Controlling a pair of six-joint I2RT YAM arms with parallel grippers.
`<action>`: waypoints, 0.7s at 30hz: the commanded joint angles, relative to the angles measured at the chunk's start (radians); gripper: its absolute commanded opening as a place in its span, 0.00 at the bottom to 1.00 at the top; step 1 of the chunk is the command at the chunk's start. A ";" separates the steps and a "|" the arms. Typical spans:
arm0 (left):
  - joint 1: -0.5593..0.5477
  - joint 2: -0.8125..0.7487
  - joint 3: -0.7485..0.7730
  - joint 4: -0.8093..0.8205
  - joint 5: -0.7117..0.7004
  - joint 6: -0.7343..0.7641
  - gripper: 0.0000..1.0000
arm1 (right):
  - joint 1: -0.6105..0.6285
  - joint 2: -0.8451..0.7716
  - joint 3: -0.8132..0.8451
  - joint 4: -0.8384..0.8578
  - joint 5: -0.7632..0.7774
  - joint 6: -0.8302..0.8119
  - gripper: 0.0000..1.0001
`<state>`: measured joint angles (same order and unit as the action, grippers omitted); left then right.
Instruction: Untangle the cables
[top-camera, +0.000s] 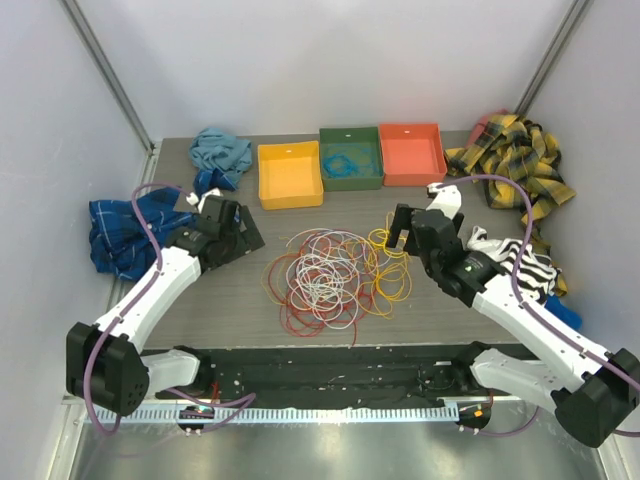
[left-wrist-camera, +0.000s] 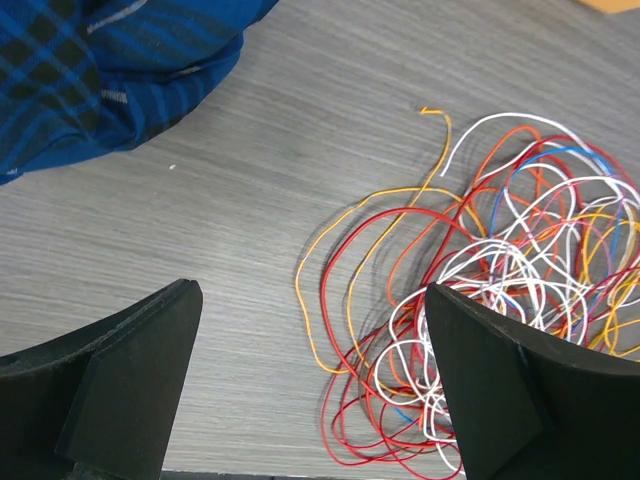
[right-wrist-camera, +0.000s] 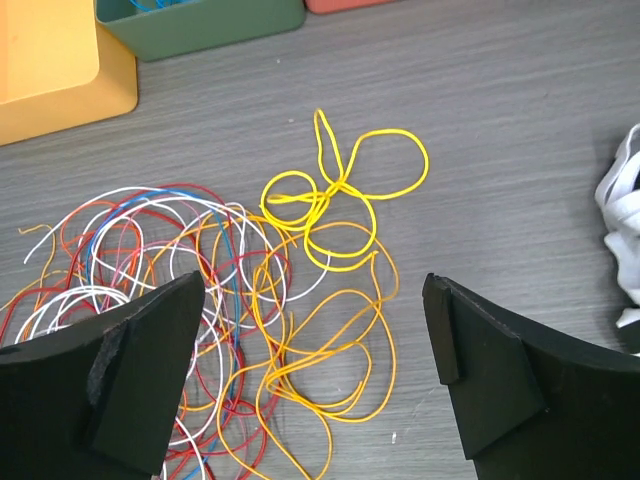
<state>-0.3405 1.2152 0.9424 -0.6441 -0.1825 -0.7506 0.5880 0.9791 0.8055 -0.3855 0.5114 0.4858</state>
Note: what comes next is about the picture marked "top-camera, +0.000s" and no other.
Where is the yellow cable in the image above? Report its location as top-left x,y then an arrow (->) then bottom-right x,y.
367,212 -> 411,259

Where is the orange cable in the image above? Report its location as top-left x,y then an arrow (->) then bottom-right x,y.
269,239 -> 414,319

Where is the white cable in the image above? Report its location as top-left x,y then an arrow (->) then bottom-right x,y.
285,227 -> 376,332

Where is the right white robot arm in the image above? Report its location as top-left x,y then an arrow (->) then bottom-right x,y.
387,204 -> 639,448

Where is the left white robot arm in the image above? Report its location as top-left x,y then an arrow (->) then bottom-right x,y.
66,196 -> 265,417

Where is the coral red plastic bin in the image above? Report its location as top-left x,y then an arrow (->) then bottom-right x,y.
378,123 -> 447,187

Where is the yellow plastic bin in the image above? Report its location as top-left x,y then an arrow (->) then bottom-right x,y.
257,140 -> 324,211

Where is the green plastic bin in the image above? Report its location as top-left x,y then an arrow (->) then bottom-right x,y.
319,127 -> 384,192

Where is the light blue cloth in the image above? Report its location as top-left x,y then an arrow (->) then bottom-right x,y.
188,127 -> 253,176

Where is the dark blue plaid cloth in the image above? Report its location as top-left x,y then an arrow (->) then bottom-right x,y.
89,183 -> 246,281

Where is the black white striped cloth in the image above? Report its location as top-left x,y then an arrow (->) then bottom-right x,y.
467,226 -> 560,305

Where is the pink cloth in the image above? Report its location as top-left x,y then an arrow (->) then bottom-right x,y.
465,108 -> 510,148

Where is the yellow plaid cloth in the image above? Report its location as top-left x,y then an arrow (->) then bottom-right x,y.
444,114 -> 576,296

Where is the blue object under cloth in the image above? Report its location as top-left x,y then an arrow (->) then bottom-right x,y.
545,295 -> 583,331

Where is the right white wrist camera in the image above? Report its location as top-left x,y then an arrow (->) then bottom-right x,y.
426,182 -> 462,220

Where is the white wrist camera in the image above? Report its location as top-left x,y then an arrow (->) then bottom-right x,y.
426,182 -> 462,220
184,188 -> 223,213

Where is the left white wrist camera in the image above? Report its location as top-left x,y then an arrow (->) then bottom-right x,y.
184,188 -> 223,213

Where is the red cable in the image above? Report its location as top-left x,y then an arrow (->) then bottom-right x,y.
261,229 -> 379,347

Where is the blue cable in bin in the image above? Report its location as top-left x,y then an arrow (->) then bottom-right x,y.
322,143 -> 377,177

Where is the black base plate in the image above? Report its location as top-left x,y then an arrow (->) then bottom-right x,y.
154,341 -> 541,409

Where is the left aluminium frame post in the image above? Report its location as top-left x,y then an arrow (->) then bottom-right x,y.
59,0 -> 154,154

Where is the aluminium frame post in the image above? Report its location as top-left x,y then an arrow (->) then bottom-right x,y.
515,0 -> 594,116
59,0 -> 154,154

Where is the slotted cable duct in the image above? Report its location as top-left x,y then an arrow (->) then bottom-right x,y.
121,402 -> 459,425

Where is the right aluminium frame post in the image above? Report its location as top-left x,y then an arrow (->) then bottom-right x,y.
515,0 -> 594,116

